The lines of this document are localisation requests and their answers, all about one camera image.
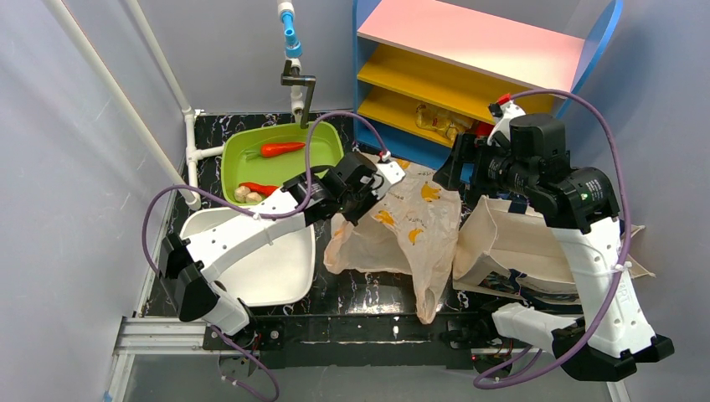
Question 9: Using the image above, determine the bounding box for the red snack packet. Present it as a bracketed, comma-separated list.
[474, 121, 494, 137]

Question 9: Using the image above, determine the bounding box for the yellow snack packet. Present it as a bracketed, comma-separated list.
[415, 103, 475, 142]

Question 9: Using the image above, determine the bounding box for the banana print plastic bag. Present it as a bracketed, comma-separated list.
[324, 159, 462, 324]

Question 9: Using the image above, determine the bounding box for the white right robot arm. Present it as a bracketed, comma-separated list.
[434, 113, 674, 382]

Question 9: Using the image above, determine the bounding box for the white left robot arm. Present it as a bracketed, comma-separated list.
[157, 152, 405, 335]

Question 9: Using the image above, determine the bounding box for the beige canvas tote bag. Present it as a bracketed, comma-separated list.
[452, 195, 656, 295]

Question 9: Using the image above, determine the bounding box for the orange toy carrot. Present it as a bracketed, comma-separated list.
[245, 142, 306, 160]

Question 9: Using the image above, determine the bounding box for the red toy chili pepper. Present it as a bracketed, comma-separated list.
[239, 182, 280, 197]

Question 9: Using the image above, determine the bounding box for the white pipe faucet stand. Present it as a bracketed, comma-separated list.
[277, 1, 316, 129]

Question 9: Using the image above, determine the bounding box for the beige toy mushroom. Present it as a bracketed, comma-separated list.
[234, 186, 263, 204]

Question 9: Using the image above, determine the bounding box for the green plastic basin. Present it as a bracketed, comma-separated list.
[221, 121, 343, 204]

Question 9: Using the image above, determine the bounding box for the colourful wooden shelf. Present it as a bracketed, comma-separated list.
[352, 1, 624, 168]

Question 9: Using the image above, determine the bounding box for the white plastic basin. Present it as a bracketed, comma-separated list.
[179, 206, 317, 308]

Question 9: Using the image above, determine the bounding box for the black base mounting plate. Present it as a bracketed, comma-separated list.
[230, 312, 523, 370]

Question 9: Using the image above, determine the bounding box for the white diagonal pole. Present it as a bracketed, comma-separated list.
[44, 0, 201, 210]

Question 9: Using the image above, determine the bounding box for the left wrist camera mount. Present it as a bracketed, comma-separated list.
[375, 158, 406, 198]

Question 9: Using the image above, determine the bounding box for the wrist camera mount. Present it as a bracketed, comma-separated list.
[375, 158, 406, 198]
[486, 94, 526, 147]

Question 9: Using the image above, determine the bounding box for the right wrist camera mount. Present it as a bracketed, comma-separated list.
[486, 94, 526, 147]

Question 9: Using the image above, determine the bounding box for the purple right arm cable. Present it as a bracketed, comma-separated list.
[472, 88, 635, 390]

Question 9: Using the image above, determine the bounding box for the aluminium frame rail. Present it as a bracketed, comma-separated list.
[103, 317, 206, 401]

